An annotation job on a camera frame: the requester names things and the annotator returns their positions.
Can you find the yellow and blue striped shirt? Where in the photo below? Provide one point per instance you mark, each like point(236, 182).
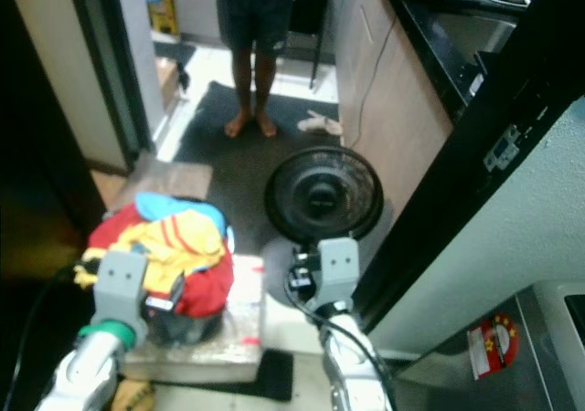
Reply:
point(183, 242)

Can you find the black laundry basket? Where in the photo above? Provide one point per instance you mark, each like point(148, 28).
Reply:
point(187, 327)

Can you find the red garment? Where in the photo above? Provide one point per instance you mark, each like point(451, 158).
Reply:
point(210, 292)

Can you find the black floor fan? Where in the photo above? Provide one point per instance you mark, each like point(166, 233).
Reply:
point(324, 196)

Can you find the bubble-wrapped box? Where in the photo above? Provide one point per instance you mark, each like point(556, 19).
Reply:
point(238, 338)

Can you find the small black floor mat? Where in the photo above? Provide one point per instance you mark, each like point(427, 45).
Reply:
point(274, 374)

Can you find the large dark floor mat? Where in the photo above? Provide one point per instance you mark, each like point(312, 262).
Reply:
point(238, 173)

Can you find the flat brown cardboard sheet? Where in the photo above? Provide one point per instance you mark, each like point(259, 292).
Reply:
point(160, 178)

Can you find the beige slipper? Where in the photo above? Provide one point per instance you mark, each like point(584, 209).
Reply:
point(332, 121)
point(313, 128)

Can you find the wooden kitchen cabinet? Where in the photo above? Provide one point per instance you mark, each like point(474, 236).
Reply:
point(393, 110)

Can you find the red and white sticker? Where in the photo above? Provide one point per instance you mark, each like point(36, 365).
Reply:
point(492, 345)

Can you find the brown cardboard box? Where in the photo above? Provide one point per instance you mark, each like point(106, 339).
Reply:
point(169, 82)

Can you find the silver door hinge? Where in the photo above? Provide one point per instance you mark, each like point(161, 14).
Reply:
point(503, 148)

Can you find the person in dark shorts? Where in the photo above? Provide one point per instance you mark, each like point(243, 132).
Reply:
point(256, 18)

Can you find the black kitchen countertop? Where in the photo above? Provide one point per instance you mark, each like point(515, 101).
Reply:
point(420, 36)

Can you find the yellow plastic container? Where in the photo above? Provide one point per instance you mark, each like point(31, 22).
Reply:
point(161, 9)

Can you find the steel kitchen sink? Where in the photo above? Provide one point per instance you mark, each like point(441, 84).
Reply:
point(475, 32)

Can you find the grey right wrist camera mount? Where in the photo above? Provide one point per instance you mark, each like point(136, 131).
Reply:
point(338, 265)

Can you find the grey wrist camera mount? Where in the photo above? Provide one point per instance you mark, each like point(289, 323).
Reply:
point(119, 283)
point(338, 265)

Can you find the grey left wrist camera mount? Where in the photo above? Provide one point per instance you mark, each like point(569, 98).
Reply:
point(119, 283)

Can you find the dark door frame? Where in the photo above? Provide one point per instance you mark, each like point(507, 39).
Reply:
point(110, 64)

